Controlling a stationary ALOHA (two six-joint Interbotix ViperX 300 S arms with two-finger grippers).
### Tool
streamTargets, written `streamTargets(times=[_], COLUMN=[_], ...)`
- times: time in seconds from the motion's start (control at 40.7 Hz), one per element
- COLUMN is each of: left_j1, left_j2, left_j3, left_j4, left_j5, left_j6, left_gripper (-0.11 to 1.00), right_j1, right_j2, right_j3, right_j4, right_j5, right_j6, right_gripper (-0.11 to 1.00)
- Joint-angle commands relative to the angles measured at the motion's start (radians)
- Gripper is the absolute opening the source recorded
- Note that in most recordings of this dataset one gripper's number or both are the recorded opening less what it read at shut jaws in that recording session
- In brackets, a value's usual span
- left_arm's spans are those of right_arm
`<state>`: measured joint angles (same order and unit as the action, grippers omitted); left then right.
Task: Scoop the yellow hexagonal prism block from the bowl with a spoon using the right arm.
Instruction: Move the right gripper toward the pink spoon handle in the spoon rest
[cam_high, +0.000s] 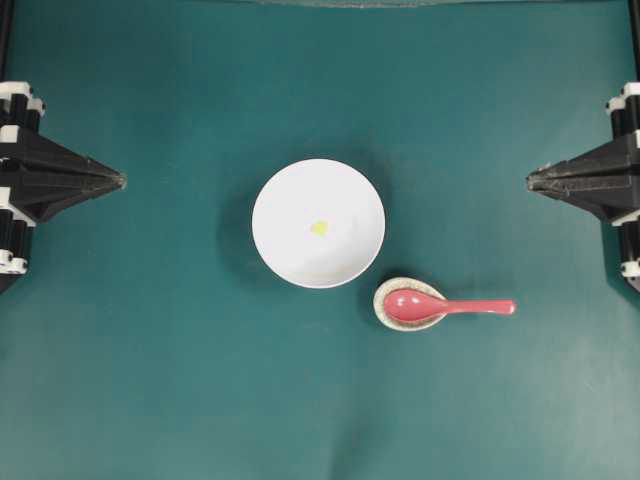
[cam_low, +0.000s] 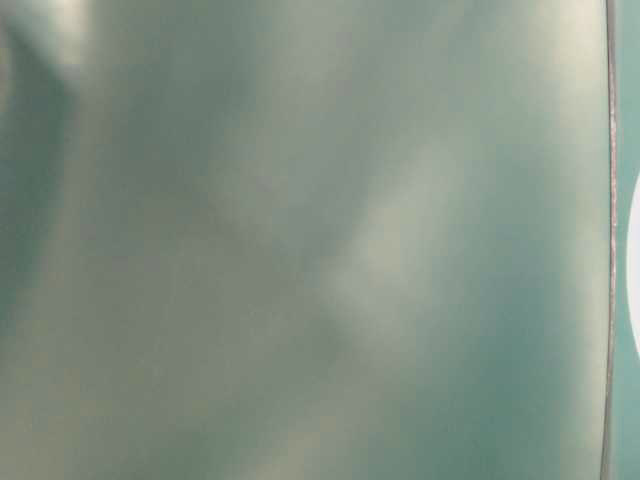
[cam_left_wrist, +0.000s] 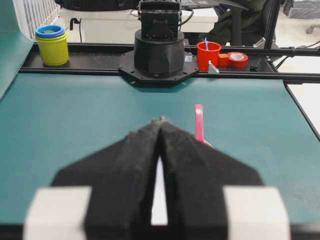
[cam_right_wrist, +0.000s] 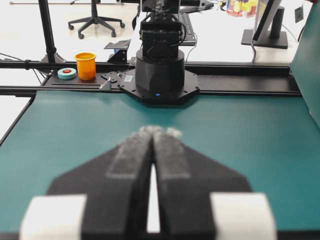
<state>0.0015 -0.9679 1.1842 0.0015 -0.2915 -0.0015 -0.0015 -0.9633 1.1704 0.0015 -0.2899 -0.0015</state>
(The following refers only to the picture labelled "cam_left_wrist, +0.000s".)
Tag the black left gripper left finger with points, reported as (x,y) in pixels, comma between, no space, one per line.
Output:
(120,172)

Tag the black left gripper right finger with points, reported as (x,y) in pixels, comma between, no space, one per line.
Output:
(194,175)

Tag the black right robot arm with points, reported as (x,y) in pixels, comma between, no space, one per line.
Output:
(159,31)

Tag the orange red block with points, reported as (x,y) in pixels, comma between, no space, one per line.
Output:
(223,60)

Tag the green table mat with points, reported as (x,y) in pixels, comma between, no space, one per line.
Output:
(49,121)

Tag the red plastic cup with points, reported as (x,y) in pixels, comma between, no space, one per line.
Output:
(206,53)

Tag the red tape roll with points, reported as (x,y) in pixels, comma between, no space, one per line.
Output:
(237,59)

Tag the blue stick in cup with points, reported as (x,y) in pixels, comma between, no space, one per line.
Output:
(206,43)

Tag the yellow green stacked cups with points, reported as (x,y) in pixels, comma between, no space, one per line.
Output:
(52,44)

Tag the black office chair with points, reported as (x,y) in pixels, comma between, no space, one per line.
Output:
(244,22)

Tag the silver corner bracket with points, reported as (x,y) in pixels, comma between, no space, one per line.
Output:
(212,69)

